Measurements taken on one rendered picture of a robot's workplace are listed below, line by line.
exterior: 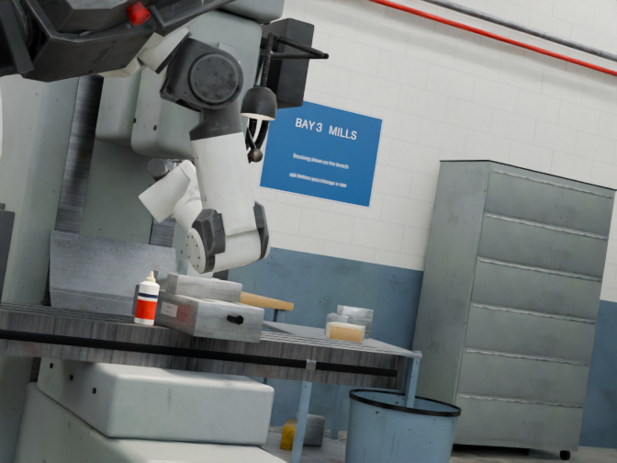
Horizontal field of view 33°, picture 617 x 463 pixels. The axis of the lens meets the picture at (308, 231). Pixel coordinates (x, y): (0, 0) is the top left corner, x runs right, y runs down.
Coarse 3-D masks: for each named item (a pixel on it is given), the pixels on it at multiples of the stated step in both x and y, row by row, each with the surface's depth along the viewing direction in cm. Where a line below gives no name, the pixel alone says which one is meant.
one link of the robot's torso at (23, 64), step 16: (0, 0) 152; (0, 16) 152; (16, 16) 154; (0, 32) 157; (16, 32) 154; (0, 48) 159; (16, 48) 154; (0, 64) 159; (16, 64) 155; (32, 64) 157
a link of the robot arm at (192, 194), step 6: (186, 162) 201; (186, 168) 200; (192, 168) 199; (186, 174) 199; (192, 174) 198; (192, 180) 197; (192, 186) 195; (186, 192) 195; (192, 192) 194; (198, 192) 194; (186, 198) 194; (192, 198) 194; (198, 198) 194; (180, 204) 194; (174, 210) 195; (180, 210) 193; (174, 216) 195
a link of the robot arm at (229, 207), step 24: (192, 144) 176; (216, 144) 173; (240, 144) 175; (216, 168) 174; (240, 168) 175; (216, 192) 174; (240, 192) 175; (216, 216) 174; (240, 216) 175; (264, 216) 178; (192, 240) 179; (216, 240) 175; (264, 240) 179; (192, 264) 181
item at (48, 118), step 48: (48, 96) 248; (96, 96) 253; (48, 144) 248; (96, 144) 254; (0, 192) 269; (48, 192) 249; (96, 192) 255; (48, 240) 250; (144, 240) 261; (48, 288) 250; (0, 384) 246; (0, 432) 246
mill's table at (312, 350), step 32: (0, 320) 197; (32, 320) 200; (64, 320) 203; (96, 320) 209; (128, 320) 222; (0, 352) 197; (32, 352) 200; (64, 352) 203; (96, 352) 206; (128, 352) 210; (160, 352) 213; (192, 352) 216; (224, 352) 220; (256, 352) 224; (288, 352) 227; (320, 352) 231; (352, 352) 235; (384, 352) 242; (352, 384) 236; (384, 384) 240
